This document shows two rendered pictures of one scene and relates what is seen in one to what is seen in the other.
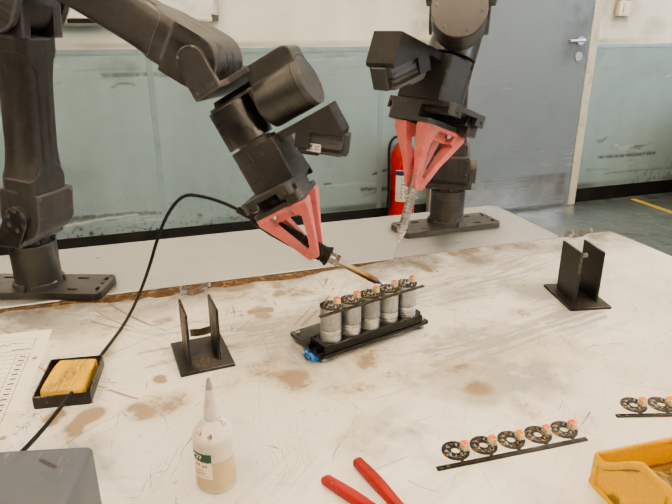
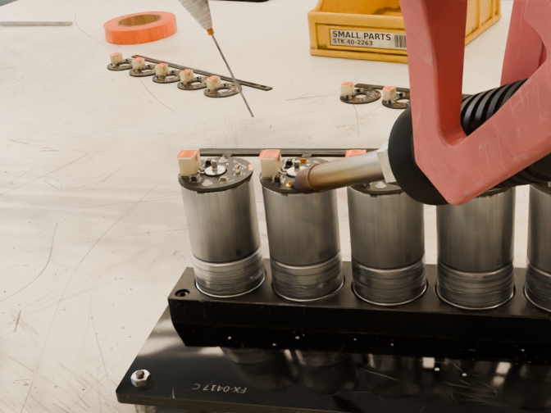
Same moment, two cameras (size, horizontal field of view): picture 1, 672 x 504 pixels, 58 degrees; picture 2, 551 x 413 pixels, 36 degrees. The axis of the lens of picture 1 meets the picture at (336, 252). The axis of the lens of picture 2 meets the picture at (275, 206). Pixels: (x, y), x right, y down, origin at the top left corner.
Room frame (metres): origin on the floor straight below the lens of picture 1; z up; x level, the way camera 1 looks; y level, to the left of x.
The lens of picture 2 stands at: (0.83, 0.13, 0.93)
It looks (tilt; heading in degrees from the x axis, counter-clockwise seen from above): 26 degrees down; 231
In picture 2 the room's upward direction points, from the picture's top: 6 degrees counter-clockwise
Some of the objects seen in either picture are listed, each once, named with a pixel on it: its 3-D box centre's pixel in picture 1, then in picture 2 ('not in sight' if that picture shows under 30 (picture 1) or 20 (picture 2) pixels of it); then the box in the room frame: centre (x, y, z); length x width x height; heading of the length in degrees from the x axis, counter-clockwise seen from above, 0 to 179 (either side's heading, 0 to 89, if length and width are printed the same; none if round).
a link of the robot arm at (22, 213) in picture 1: (35, 220); not in sight; (0.80, 0.42, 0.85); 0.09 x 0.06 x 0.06; 163
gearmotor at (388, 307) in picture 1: (388, 306); (303, 238); (0.66, -0.06, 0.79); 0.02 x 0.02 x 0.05
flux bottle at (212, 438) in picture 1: (212, 431); not in sight; (0.41, 0.10, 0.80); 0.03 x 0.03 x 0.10
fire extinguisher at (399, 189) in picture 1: (402, 177); not in sight; (3.37, -0.38, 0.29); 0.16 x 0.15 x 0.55; 109
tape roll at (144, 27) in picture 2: not in sight; (140, 27); (0.46, -0.47, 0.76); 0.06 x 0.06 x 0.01
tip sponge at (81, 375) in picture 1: (70, 379); not in sight; (0.55, 0.28, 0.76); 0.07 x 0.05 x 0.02; 10
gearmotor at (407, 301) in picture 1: (406, 300); (225, 236); (0.68, -0.09, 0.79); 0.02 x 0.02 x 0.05
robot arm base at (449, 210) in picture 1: (446, 207); not in sight; (1.08, -0.21, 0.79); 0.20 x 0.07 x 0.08; 110
